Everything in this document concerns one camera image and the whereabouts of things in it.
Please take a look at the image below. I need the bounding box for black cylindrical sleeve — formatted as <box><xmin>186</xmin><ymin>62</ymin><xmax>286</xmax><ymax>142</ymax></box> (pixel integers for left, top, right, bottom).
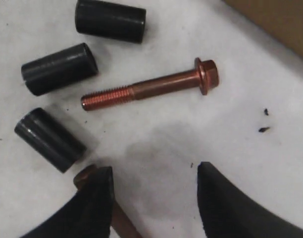
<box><xmin>21</xmin><ymin>42</ymin><xmax>100</xmax><ymax>97</ymax></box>
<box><xmin>75</xmin><ymin>0</ymin><xmax>147</xmax><ymax>44</ymax></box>
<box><xmin>14</xmin><ymin>107</ymin><xmax>88</xmax><ymax>174</ymax></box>

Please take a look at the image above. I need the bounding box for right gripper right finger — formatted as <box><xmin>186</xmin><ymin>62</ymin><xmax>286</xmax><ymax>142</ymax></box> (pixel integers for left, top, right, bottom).
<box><xmin>197</xmin><ymin>161</ymin><xmax>303</xmax><ymax>238</ymax></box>

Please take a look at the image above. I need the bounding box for copper flange bolt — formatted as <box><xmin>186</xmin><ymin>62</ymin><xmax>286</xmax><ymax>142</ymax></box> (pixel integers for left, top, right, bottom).
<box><xmin>72</xmin><ymin>164</ymin><xmax>144</xmax><ymax>238</ymax></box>
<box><xmin>81</xmin><ymin>57</ymin><xmax>220</xmax><ymax>112</ymax></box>

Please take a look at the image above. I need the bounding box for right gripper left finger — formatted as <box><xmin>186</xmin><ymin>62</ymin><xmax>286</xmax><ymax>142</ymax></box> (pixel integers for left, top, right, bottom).
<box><xmin>19</xmin><ymin>166</ymin><xmax>115</xmax><ymax>238</ymax></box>

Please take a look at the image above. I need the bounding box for cardboard box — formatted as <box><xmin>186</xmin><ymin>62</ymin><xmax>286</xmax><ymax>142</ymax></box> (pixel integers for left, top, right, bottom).
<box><xmin>222</xmin><ymin>0</ymin><xmax>303</xmax><ymax>65</ymax></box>

